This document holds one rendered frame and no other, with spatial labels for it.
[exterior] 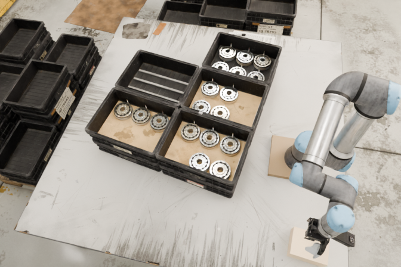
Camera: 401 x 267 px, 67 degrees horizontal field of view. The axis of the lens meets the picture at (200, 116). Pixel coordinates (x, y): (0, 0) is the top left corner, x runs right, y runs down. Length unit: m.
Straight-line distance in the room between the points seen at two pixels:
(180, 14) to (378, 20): 2.07
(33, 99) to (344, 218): 2.13
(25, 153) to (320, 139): 2.07
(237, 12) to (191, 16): 0.46
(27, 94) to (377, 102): 2.22
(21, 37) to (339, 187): 2.67
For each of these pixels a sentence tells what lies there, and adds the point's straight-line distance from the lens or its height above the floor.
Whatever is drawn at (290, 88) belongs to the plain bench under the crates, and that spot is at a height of 0.70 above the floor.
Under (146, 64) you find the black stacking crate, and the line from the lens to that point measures 1.94.
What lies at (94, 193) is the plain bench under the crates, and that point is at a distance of 1.73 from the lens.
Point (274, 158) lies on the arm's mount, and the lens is 1.69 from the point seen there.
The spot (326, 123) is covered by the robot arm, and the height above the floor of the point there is 1.30.
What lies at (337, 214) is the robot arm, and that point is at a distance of 1.08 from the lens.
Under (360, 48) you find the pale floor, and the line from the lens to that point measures 3.44.
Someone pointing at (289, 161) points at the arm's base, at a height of 0.77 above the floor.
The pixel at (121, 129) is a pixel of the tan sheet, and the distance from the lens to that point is 1.70.
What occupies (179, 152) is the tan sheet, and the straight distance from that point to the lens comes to 1.57.
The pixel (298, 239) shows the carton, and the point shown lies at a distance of 1.53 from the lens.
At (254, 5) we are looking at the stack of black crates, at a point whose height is 0.49.
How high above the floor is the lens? 2.24
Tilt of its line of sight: 58 degrees down
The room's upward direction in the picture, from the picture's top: 5 degrees counter-clockwise
